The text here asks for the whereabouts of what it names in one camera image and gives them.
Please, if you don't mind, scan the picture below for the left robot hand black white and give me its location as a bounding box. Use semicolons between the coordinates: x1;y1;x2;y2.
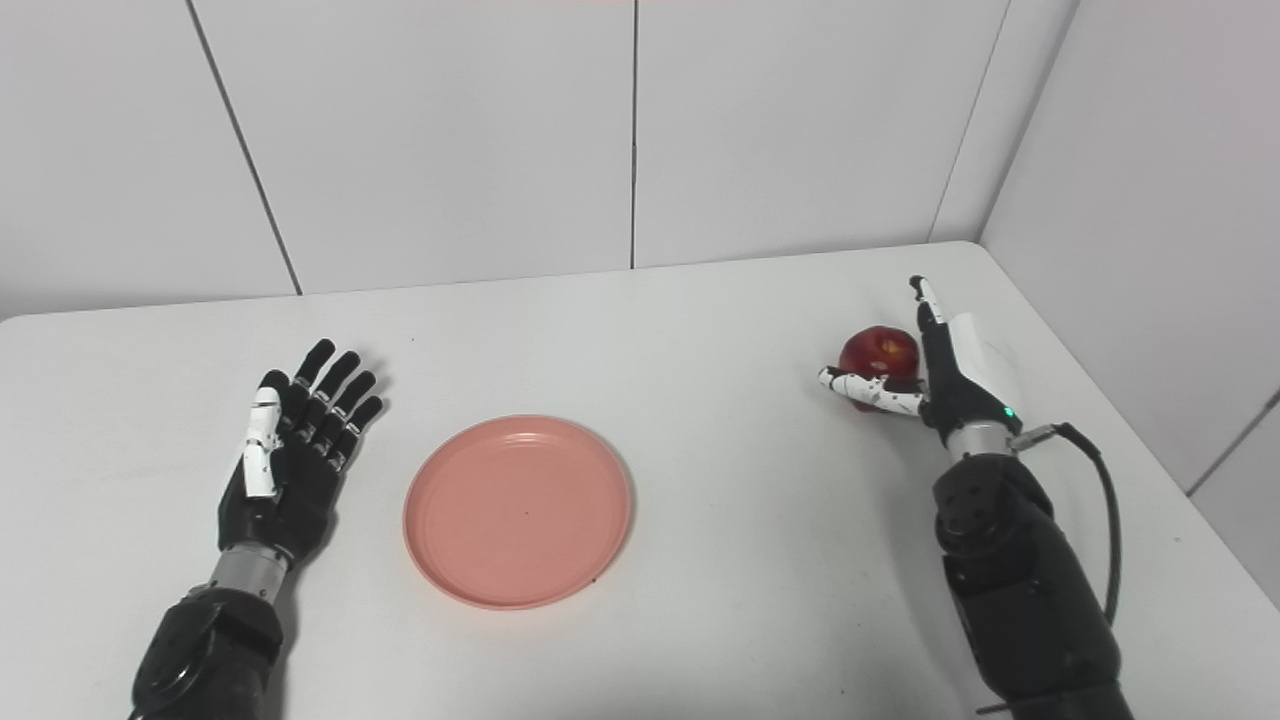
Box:
217;339;384;569

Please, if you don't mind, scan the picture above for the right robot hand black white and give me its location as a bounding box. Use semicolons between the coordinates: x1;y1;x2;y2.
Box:
817;275;1026;439

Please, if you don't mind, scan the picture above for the red apple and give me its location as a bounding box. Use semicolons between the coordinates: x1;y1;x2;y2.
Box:
838;325;923;413

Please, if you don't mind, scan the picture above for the pink plate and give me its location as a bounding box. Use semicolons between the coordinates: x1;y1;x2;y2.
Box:
403;415;634;611

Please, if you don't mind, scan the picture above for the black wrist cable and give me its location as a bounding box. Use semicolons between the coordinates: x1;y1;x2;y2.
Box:
1008;422;1123;629

